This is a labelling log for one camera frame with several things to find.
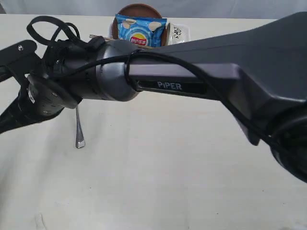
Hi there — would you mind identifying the brown round plate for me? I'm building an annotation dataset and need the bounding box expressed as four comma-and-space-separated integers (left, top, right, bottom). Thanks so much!
112, 3, 168, 47

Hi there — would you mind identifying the white patterned ceramic bowl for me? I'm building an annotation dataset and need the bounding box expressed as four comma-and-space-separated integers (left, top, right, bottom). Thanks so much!
166, 23, 190, 46

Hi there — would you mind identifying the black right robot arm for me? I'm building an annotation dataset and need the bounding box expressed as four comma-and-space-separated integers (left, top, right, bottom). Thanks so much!
0, 11, 307, 182

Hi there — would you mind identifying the silver fork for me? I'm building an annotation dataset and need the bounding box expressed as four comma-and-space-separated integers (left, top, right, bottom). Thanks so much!
75, 107, 85, 149

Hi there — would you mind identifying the white perforated plastic basket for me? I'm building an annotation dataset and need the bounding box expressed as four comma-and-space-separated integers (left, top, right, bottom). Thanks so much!
111, 15, 190, 47

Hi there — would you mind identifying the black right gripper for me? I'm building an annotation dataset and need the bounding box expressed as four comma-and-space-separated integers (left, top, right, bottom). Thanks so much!
0, 39, 105, 133

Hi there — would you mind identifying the blue chips bag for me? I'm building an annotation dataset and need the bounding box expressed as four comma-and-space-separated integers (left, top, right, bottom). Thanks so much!
116, 14, 167, 47

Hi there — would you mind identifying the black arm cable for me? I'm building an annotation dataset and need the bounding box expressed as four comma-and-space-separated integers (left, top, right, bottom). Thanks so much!
26, 15, 307, 151

